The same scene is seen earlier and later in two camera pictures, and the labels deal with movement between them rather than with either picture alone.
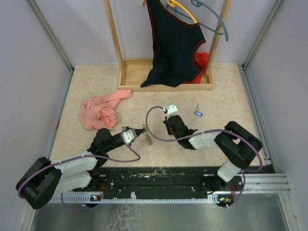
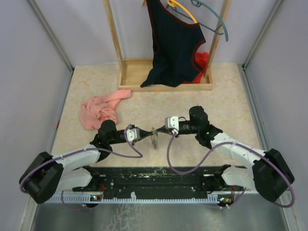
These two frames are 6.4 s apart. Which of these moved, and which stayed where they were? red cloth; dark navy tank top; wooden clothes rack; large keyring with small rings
Moved: large keyring with small rings
Stayed: dark navy tank top; wooden clothes rack; red cloth
